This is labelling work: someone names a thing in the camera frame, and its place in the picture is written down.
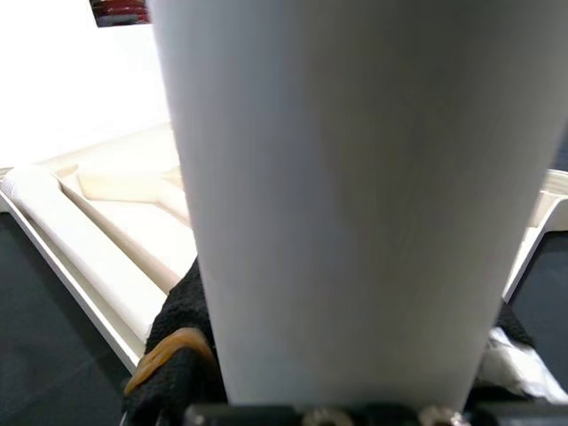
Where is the colourful clothes pile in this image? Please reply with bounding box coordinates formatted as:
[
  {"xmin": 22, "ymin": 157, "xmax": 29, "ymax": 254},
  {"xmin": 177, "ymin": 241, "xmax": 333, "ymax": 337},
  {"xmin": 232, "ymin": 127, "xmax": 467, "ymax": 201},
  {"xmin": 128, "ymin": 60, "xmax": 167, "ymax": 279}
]
[{"xmin": 88, "ymin": 0, "xmax": 154, "ymax": 28}]

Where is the brown rubber band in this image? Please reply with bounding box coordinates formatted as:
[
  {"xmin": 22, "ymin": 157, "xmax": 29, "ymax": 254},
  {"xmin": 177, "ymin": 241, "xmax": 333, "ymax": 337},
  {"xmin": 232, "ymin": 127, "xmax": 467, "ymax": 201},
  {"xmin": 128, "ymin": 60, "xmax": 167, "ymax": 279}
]
[{"xmin": 123, "ymin": 327, "xmax": 217, "ymax": 396}]

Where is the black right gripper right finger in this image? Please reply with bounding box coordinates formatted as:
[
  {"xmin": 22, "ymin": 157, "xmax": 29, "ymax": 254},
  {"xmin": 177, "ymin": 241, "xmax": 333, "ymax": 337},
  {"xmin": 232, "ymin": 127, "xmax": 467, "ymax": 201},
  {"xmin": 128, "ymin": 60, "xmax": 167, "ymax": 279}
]
[{"xmin": 465, "ymin": 299, "xmax": 568, "ymax": 405}]

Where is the black cloth cover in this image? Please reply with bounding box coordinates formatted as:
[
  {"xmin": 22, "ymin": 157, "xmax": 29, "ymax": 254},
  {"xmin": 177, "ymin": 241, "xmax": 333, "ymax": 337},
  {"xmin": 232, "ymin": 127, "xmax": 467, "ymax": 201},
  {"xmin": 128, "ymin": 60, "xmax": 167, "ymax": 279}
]
[{"xmin": 0, "ymin": 128, "xmax": 568, "ymax": 426}]

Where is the white plastic table top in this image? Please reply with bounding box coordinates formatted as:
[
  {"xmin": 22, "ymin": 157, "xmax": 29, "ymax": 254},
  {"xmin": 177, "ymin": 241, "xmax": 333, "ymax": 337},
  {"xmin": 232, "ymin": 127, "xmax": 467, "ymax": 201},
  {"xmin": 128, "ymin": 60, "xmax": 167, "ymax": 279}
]
[{"xmin": 0, "ymin": 123, "xmax": 568, "ymax": 376}]

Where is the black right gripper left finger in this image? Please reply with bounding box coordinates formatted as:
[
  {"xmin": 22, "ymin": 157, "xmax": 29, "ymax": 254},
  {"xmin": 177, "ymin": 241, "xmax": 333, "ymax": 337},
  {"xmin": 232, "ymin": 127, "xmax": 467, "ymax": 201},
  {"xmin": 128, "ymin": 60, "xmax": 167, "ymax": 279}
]
[{"xmin": 122, "ymin": 257, "xmax": 231, "ymax": 426}]

